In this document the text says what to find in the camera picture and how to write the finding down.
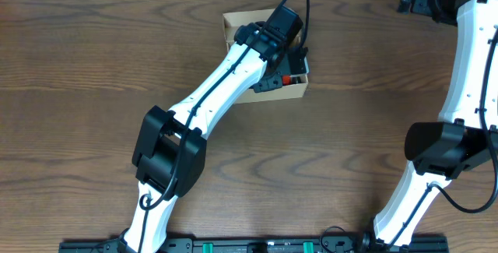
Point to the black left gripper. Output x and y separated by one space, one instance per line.
295 63

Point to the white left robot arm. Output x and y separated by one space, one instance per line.
169 154

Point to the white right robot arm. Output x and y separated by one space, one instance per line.
463 137

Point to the brown cardboard box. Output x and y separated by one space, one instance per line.
231 22

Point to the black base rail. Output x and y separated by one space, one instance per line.
331 243

